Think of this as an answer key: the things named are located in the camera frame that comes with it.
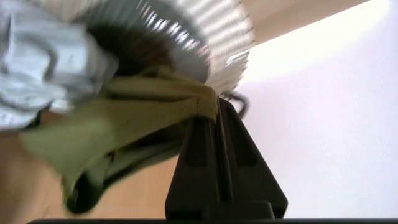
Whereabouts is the pale grey garment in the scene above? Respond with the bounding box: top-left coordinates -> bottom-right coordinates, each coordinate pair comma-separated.
0,0 -> 119,131

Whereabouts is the white laundry basket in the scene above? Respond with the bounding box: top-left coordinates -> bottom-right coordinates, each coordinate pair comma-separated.
40,0 -> 256,121

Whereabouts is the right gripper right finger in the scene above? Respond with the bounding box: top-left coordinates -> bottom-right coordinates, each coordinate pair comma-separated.
216,97 -> 289,219

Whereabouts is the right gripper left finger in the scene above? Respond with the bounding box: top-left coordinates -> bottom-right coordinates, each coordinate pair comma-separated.
164,115 -> 223,219

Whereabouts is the green printed t-shirt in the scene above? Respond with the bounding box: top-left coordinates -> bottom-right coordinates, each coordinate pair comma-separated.
18,65 -> 220,215

